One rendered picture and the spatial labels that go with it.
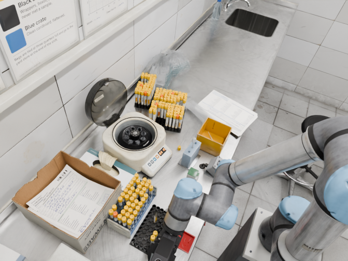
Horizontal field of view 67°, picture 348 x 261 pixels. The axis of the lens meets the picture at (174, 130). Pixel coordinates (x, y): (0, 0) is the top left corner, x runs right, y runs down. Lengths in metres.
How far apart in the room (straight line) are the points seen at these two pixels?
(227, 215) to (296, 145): 0.27
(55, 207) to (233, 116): 0.98
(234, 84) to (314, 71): 1.70
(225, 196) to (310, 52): 2.58
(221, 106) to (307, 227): 0.96
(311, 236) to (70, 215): 0.78
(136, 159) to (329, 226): 0.72
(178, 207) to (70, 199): 0.47
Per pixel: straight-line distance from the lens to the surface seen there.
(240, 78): 1.80
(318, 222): 0.68
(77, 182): 1.13
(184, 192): 0.77
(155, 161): 1.18
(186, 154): 1.15
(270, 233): 1.07
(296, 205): 0.97
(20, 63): 0.92
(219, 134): 1.37
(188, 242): 1.08
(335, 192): 0.55
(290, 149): 0.72
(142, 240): 1.04
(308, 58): 3.25
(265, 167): 0.76
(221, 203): 0.80
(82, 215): 1.06
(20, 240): 1.16
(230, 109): 1.53
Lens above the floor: 1.89
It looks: 48 degrees down
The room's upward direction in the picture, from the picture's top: 9 degrees clockwise
